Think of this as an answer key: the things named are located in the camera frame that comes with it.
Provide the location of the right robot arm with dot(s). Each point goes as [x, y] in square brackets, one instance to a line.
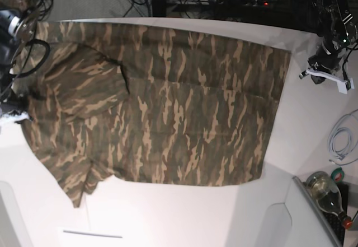
[18, 30]

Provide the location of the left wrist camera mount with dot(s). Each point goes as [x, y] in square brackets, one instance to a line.
[343, 85]

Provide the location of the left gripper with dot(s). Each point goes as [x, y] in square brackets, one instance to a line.
[324, 61]

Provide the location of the clear plastic bottle red cap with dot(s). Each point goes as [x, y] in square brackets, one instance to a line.
[328, 197]

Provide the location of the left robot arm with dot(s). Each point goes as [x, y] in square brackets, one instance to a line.
[339, 39]

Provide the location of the green tape roll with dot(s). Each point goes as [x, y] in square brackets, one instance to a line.
[338, 175]

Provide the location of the black power strip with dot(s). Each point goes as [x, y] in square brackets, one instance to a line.
[240, 3]

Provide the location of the camouflage t-shirt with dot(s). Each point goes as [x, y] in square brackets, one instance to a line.
[151, 105]

